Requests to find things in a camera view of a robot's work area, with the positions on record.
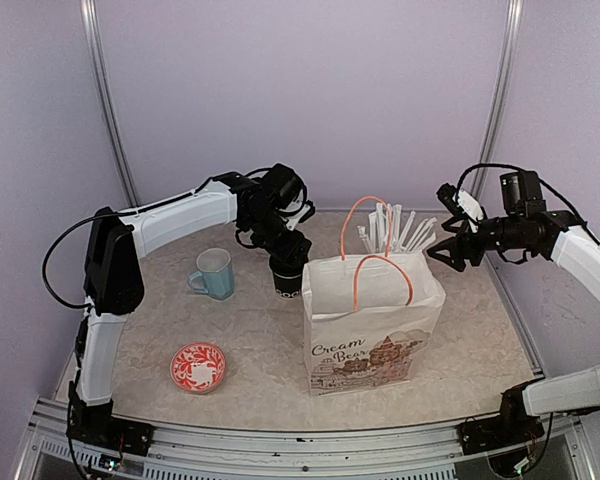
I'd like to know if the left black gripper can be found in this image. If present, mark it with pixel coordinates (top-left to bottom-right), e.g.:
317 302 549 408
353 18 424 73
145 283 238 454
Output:
246 208 313 268

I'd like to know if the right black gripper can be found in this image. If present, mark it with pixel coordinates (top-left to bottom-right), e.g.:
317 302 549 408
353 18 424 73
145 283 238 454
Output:
429 213 526 270

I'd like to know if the cream bear paper bag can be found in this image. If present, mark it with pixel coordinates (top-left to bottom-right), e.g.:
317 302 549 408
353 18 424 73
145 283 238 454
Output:
301 200 446 396

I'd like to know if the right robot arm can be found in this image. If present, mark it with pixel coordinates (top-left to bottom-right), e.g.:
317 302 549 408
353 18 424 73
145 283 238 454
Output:
427 164 600 444

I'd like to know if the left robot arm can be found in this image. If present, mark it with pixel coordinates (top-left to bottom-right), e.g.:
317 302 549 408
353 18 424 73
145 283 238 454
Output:
42 163 315 445

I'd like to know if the white wrapped straws bundle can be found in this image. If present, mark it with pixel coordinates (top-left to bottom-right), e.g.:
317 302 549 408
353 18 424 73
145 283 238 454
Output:
357 202 437 254

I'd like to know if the light blue mug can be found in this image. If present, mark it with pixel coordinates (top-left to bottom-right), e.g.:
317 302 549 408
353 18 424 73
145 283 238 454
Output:
187 248 234 300

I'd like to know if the red patterned bowl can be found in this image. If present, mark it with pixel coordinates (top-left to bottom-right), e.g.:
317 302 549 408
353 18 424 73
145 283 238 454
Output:
170 342 227 394

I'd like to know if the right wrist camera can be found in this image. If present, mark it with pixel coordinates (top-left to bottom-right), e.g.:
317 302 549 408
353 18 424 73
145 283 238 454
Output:
436 183 485 233

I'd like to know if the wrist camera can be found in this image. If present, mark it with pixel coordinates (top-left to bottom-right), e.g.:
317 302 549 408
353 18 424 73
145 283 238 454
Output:
279 200 315 231
436 183 485 233

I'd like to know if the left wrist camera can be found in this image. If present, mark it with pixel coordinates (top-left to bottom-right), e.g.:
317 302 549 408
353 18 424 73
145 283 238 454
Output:
279 200 315 231

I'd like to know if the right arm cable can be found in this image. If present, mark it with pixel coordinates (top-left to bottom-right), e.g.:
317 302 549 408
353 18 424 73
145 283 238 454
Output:
454 163 600 251

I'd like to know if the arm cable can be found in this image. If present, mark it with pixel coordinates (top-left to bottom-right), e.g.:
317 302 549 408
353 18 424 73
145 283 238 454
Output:
42 214 101 311
454 163 600 251

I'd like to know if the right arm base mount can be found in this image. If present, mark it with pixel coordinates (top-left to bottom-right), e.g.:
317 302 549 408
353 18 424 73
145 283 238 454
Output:
456 382 545 455

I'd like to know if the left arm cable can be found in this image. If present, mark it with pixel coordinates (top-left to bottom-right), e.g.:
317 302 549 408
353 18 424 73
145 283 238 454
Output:
42 214 101 311

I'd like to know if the right aluminium post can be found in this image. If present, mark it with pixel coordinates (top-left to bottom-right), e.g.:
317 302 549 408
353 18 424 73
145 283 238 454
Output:
479 0 524 165

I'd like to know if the aluminium post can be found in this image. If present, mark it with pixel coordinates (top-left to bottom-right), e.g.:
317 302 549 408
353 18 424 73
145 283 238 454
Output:
80 0 139 207
479 0 524 165

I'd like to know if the aluminium front rail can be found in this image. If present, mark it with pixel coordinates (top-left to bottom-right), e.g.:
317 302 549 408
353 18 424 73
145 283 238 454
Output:
7 398 600 479

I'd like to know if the left aluminium post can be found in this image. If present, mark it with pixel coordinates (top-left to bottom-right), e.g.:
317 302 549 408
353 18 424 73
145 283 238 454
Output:
80 0 139 207

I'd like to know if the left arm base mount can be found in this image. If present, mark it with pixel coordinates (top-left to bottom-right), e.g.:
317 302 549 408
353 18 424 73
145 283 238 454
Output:
66 381 154 457

